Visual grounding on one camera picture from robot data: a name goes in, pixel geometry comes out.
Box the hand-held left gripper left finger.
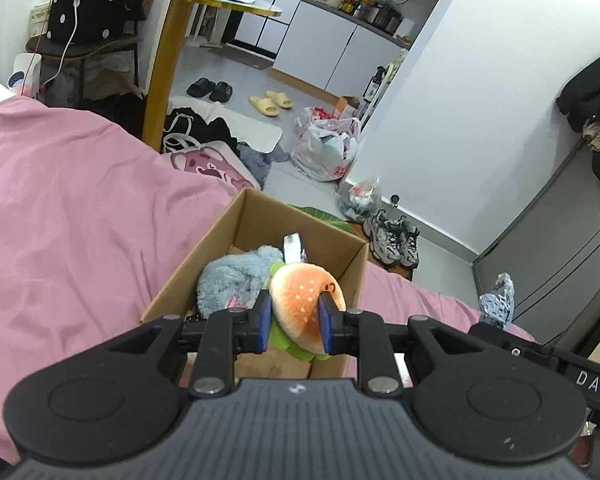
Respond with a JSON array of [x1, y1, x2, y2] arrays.
[[107, 290, 274, 397]]

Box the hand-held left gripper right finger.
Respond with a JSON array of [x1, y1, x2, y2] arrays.
[[317, 292, 482, 397]]

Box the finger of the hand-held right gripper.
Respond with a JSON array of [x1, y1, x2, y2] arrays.
[[467, 322, 562, 367]]

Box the burger plush toy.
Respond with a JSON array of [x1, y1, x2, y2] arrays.
[[267, 262, 347, 362]]

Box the blue grey patterned cloth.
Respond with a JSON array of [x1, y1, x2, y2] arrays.
[[478, 272, 516, 331]]

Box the grey mouse plush toy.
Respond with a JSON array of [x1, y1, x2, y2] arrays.
[[196, 244, 284, 319]]

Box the brown cardboard box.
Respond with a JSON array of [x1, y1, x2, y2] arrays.
[[139, 188, 370, 387]]

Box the grey sneaker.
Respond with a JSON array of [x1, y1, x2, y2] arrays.
[[393, 217, 421, 268], [362, 209, 404, 266]]

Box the green leaf mat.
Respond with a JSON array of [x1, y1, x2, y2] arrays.
[[287, 203, 362, 236]]

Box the grey leaning panel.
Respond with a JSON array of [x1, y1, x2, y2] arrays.
[[472, 137, 600, 347]]

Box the clear plastic bag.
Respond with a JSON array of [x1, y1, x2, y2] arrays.
[[335, 176, 383, 224]]

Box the grey blue garment heap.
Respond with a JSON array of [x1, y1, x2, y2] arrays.
[[237, 142, 289, 192]]

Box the pink tote bag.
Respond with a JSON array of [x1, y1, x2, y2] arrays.
[[159, 139, 262, 194]]

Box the white plastic shopping bag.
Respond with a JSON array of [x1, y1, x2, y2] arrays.
[[290, 107, 363, 183]]

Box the white floor mat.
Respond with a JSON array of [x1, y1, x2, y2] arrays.
[[169, 95, 284, 154]]

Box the black clothes pile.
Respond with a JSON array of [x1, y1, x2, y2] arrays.
[[164, 107, 242, 157]]

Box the pink blanket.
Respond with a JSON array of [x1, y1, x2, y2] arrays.
[[0, 97, 537, 467]]

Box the yellow slipper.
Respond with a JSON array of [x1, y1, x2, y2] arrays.
[[265, 90, 294, 110], [248, 94, 281, 117]]

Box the small open carton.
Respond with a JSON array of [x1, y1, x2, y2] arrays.
[[335, 95, 362, 121]]

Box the black slipper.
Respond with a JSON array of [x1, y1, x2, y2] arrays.
[[208, 81, 234, 104], [186, 77, 217, 100]]

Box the black white spray bottle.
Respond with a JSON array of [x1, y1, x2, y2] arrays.
[[364, 66, 386, 107]]

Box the grey doormat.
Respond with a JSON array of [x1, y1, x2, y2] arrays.
[[207, 44, 277, 71]]

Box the white kitchen cabinet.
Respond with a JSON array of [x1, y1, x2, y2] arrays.
[[272, 0, 412, 99]]

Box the round table with yellow leg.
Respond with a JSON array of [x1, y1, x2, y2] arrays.
[[87, 0, 284, 154]]

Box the black framed glass door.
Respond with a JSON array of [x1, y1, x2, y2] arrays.
[[219, 0, 327, 59]]

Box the black kitchen appliance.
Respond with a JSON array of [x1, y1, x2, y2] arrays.
[[372, 4, 404, 37]]

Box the dark chair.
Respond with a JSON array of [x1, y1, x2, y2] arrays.
[[24, 34, 147, 107]]

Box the white bag with blue circle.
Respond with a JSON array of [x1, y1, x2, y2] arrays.
[[7, 52, 44, 97]]

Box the black polka dot bag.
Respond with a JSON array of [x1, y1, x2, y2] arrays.
[[47, 0, 142, 47]]

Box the green white packet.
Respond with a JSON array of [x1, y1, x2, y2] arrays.
[[29, 0, 51, 42]]

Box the white charging cable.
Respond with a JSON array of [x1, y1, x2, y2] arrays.
[[39, 0, 89, 87]]

